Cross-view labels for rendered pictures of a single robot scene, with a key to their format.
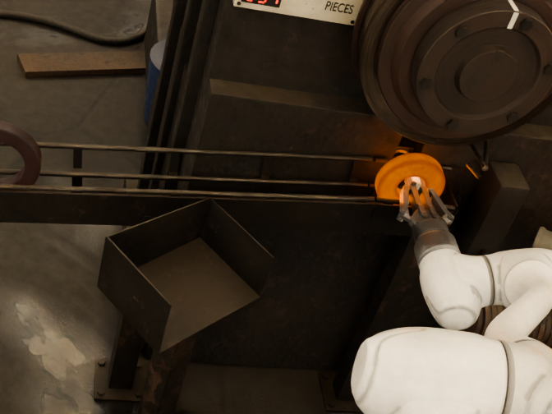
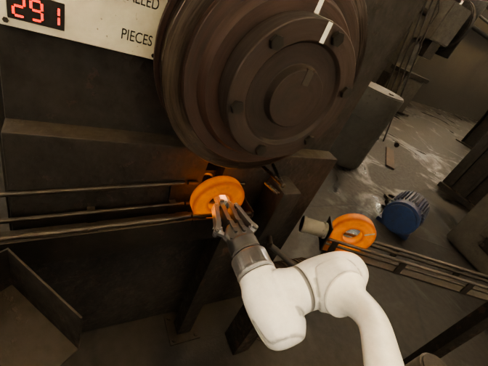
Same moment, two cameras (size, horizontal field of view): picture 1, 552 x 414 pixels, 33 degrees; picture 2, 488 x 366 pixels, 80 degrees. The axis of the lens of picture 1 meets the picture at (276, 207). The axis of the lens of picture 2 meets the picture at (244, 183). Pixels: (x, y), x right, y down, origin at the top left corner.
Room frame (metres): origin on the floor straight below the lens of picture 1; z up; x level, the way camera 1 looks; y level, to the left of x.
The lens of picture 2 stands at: (1.10, -0.09, 1.25)
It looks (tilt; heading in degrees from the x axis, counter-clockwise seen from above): 32 degrees down; 340
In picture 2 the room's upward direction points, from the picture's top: 24 degrees clockwise
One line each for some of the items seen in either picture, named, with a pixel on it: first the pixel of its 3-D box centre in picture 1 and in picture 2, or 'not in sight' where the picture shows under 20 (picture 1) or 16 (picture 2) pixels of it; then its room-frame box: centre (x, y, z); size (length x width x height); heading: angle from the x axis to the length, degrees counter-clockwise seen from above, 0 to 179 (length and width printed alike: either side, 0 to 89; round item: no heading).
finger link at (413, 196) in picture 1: (416, 204); (226, 219); (1.65, -0.29, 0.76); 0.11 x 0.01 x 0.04; 20
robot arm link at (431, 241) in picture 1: (437, 252); (252, 264); (1.52, -0.35, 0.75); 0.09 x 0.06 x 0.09; 109
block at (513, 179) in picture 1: (489, 211); (271, 209); (1.83, -0.49, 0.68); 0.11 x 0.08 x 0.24; 19
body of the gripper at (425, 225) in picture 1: (429, 227); (240, 239); (1.59, -0.32, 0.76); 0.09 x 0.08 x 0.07; 19
